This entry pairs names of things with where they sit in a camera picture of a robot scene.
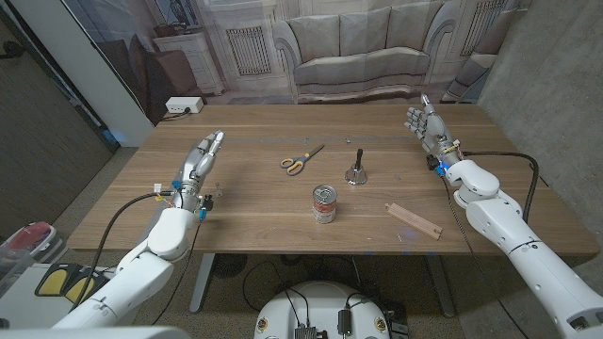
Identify black adapter on base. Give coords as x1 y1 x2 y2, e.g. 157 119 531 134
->
337 309 352 337

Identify orange handled scissors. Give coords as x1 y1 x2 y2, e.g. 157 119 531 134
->
280 143 326 177

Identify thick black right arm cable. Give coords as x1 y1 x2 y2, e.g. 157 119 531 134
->
461 150 541 224

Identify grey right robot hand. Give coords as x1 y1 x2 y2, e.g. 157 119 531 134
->
403 92 465 170

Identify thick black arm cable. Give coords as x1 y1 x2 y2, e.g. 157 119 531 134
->
461 150 541 224
73 189 176 311

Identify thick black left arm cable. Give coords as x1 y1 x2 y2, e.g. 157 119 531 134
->
73 189 176 311

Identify grey table leg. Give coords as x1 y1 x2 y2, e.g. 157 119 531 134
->
426 253 457 319
188 252 217 315

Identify red item in clear box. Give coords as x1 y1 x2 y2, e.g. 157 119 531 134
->
0 220 65 265

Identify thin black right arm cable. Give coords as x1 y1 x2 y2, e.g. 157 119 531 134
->
439 175 519 339

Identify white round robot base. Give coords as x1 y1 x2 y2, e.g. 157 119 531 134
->
253 281 392 339

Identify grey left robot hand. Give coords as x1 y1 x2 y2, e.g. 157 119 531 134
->
171 130 226 213

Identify white power strip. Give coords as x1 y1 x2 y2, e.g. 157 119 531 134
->
165 96 204 115

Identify white robot torso edge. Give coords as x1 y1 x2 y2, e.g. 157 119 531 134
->
0 326 192 339

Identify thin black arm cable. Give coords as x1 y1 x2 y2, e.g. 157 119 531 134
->
439 175 519 339
150 219 204 327

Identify printed living room backdrop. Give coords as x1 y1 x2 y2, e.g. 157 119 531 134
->
60 0 533 127

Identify wooden toy track piece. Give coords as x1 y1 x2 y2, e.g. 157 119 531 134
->
384 202 444 242

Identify silver hand bell black handle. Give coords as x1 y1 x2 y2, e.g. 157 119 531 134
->
344 148 368 186

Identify black floor cable loop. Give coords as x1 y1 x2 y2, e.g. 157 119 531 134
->
241 260 302 315

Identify grey tape outline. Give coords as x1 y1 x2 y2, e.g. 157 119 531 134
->
136 136 519 249

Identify black power strip cord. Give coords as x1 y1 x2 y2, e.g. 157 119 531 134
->
162 107 192 121

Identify yellow black foot pedal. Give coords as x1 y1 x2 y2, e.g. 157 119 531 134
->
35 263 79 298
63 271 108 305

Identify tomato can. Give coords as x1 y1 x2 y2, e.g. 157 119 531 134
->
312 184 338 225

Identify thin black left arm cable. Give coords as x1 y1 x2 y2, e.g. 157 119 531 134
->
150 219 204 327

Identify clear plastic bin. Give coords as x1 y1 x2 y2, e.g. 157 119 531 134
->
0 247 38 299

